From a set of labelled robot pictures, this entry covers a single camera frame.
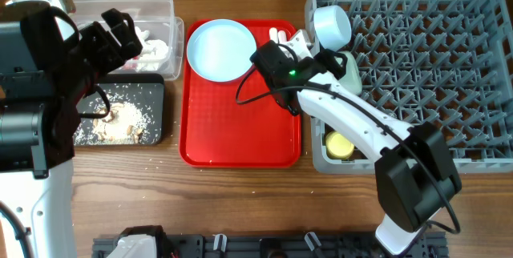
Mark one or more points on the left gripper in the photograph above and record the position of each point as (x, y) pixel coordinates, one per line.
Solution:
(95, 34)

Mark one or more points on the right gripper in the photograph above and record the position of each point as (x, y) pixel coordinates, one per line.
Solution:
(326, 58)

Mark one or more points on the mint green bowl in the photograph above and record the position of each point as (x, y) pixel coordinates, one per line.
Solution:
(351, 81)

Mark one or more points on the light blue bowl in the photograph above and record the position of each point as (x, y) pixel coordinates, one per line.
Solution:
(332, 27)

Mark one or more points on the food scraps pile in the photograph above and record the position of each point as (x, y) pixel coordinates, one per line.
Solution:
(129, 122)

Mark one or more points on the yellow plastic cup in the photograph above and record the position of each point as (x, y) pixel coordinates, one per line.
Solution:
(338, 146)

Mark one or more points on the light blue plate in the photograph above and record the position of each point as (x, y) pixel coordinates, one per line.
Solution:
(220, 50)

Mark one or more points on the red snack wrapper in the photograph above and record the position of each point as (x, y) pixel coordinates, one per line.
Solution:
(130, 66)

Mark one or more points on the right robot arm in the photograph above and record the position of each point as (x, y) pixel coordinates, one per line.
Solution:
(415, 173)

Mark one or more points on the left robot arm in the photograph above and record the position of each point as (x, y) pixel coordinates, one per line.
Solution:
(48, 65)

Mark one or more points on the clear plastic waste bin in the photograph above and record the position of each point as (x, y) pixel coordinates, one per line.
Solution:
(157, 16)

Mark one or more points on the black waste tray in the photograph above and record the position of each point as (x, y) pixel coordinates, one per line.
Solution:
(148, 88)

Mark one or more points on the grey dishwasher rack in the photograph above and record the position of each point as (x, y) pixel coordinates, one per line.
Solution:
(446, 62)

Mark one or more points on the white plastic fork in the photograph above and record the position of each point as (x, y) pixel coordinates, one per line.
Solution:
(282, 37)

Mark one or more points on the white plastic spoon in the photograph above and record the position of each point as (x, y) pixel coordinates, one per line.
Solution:
(273, 34)

